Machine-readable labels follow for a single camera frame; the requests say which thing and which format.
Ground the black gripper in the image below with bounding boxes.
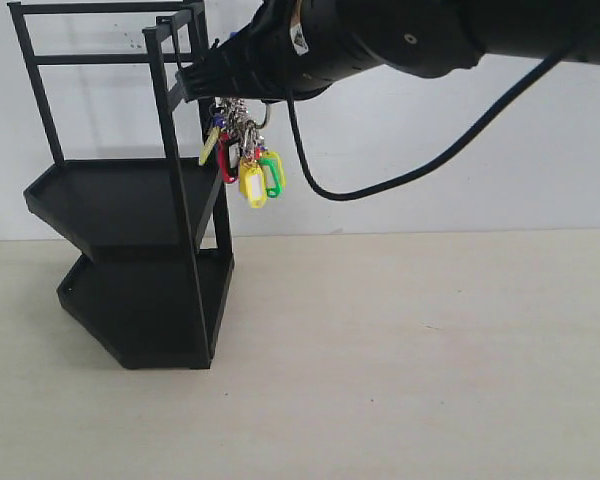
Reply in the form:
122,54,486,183
175,1,483,102

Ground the colourful key tag bunch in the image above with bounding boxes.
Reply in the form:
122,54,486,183
198,97,286,209

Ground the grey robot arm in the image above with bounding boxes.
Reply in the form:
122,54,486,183
177,0,600,102

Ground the black two-tier corner rack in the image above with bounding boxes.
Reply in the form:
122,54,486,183
8,1,234,369

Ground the black cable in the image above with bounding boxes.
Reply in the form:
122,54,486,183
285,39,581,203

